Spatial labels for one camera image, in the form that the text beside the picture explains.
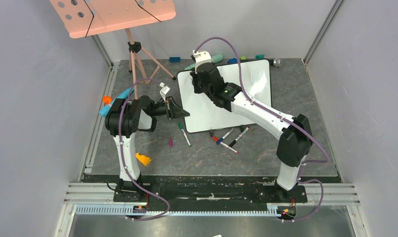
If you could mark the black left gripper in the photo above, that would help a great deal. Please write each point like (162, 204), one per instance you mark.
(173, 110)

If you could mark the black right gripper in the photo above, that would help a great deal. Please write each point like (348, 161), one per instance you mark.
(198, 81)

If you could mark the white whiteboard black frame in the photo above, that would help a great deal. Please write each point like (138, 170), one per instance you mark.
(204, 115)

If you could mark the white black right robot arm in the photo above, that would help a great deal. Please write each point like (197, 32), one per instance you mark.
(293, 133)

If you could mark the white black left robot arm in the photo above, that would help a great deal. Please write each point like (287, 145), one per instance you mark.
(125, 118)

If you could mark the green whiteboard marker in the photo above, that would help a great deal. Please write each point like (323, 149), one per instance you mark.
(184, 134)

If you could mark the blue whiteboard marker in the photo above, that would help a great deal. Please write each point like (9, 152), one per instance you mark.
(220, 140)

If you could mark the black whiteboard marker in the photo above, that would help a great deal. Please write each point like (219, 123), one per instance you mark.
(238, 137)

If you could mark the teal flat piece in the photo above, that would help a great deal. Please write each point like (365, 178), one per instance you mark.
(215, 59)

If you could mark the blue rectangular block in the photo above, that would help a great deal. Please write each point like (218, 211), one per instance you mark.
(174, 59)

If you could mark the blue toy brick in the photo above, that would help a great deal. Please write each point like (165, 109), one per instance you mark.
(232, 61)

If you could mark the yellow stepped wedge block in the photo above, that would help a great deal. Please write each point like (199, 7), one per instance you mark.
(143, 159)

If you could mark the teal small block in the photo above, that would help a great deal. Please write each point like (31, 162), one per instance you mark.
(260, 56)

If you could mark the orange small toy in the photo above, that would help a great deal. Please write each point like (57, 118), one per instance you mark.
(107, 100)

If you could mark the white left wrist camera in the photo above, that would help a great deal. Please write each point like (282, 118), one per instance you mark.
(164, 90)

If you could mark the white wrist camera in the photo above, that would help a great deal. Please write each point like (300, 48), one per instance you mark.
(200, 57)
(164, 90)

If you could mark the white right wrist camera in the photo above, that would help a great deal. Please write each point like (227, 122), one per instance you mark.
(200, 57)

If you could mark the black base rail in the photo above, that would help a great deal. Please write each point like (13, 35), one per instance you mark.
(207, 193)

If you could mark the white toothed cable rail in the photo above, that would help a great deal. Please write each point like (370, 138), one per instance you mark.
(139, 211)

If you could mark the aluminium frame rails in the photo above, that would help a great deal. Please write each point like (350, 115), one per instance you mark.
(337, 194)

